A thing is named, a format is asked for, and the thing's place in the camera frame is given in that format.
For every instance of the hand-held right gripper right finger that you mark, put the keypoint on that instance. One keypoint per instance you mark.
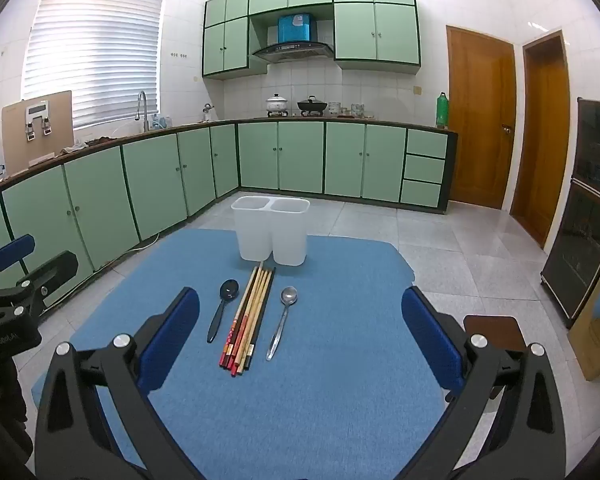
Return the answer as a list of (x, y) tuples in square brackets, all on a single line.
[(430, 340)]

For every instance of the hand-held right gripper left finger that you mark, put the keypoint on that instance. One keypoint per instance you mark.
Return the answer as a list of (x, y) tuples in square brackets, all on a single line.
[(172, 340)]

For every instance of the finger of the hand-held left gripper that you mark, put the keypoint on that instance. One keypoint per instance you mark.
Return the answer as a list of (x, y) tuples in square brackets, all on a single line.
[(50, 272), (12, 252)]

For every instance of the red patterned chopstick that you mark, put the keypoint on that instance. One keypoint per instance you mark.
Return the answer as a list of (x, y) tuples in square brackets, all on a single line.
[(247, 317), (242, 317)]

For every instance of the black plastic spoon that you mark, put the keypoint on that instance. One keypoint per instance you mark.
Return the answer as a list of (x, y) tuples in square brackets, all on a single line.
[(228, 291)]

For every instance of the light bamboo chopstick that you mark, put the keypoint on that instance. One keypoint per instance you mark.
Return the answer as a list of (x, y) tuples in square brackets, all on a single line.
[(256, 317)]

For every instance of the black chopstick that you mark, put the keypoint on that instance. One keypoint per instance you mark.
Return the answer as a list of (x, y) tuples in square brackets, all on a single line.
[(263, 310)]

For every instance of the metal spoon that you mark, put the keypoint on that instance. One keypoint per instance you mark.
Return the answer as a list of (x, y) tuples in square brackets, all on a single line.
[(289, 296)]

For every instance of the white double utensil holder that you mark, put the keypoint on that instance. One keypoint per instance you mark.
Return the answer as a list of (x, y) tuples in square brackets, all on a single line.
[(270, 230)]

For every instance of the brown wooden stool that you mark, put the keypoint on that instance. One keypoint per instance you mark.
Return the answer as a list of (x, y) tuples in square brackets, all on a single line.
[(495, 330)]

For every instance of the brown cardboard board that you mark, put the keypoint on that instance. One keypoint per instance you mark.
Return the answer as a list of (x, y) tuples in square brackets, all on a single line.
[(15, 145)]

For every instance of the blue table mat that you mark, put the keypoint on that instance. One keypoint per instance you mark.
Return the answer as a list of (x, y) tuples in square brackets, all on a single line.
[(320, 410)]

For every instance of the clear bottles by sink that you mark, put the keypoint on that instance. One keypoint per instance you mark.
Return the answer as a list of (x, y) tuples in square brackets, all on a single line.
[(162, 122)]

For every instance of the metal kitchen faucet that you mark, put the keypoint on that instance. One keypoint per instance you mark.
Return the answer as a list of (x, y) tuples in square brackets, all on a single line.
[(141, 102)]

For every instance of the dark glass-front cabinet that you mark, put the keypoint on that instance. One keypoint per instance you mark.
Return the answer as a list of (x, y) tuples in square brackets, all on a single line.
[(585, 210)]

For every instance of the white window blind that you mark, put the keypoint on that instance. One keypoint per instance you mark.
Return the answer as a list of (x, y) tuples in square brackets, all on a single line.
[(95, 50)]

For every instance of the brown wooden door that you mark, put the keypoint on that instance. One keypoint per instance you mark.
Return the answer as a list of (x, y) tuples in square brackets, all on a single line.
[(542, 150), (480, 120)]

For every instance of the green bottle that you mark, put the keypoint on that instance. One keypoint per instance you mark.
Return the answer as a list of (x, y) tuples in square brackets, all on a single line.
[(441, 110)]

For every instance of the glass jar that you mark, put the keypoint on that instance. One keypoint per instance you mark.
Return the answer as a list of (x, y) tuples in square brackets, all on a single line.
[(357, 110), (334, 109)]

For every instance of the white cooking pot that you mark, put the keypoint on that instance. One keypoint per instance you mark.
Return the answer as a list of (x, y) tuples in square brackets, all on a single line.
[(276, 104)]

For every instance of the black wok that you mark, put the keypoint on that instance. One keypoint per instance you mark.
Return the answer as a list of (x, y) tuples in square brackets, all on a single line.
[(311, 106)]

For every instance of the black range hood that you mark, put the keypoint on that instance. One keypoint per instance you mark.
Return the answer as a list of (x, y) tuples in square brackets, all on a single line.
[(292, 51)]

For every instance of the green upper kitchen cabinets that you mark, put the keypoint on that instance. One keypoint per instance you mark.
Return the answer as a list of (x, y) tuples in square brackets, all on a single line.
[(375, 30)]

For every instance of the blue wrapped hood chimney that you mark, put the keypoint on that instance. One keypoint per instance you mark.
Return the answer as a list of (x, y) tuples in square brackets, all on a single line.
[(296, 27)]

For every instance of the white bracket device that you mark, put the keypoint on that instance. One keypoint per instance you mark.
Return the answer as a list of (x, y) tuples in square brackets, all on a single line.
[(37, 110)]

